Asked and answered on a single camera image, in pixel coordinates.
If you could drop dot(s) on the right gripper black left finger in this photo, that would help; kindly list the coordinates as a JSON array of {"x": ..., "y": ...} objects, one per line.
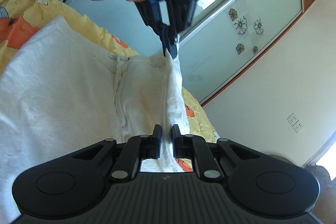
[{"x": 133, "y": 152}]

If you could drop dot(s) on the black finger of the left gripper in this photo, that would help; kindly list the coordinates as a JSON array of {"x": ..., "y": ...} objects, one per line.
[
  {"x": 164, "y": 41},
  {"x": 174, "y": 45}
]

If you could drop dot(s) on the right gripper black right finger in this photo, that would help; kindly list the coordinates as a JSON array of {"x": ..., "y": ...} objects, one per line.
[{"x": 201, "y": 154}]

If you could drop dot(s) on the white textured pants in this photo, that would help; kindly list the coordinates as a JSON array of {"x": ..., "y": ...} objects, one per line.
[{"x": 61, "y": 92}]

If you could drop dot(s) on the glass sliding wardrobe door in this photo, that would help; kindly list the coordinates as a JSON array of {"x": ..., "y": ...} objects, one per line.
[{"x": 226, "y": 36}]

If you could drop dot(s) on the bright window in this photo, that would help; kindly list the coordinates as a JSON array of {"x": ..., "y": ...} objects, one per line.
[{"x": 325, "y": 155}]

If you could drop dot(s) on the green padded headboard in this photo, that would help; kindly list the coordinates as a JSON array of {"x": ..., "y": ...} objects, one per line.
[{"x": 286, "y": 193}]

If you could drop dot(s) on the yellow floral bed quilt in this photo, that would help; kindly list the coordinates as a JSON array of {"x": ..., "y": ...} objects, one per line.
[{"x": 22, "y": 19}]

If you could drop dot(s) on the white wall socket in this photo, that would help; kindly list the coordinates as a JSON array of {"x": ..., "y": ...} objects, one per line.
[
  {"x": 298, "y": 126},
  {"x": 292, "y": 119}
]

